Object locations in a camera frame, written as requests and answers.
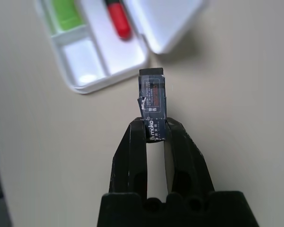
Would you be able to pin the white plastic pencil case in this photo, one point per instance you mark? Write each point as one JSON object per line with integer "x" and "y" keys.
{"x": 161, "y": 23}

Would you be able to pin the black marker with red cap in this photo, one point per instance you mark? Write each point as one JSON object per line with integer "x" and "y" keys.
{"x": 119, "y": 21}

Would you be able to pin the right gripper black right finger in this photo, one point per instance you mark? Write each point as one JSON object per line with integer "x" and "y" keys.
{"x": 189, "y": 170}

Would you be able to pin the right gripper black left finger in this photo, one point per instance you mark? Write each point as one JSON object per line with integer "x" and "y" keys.
{"x": 132, "y": 165}

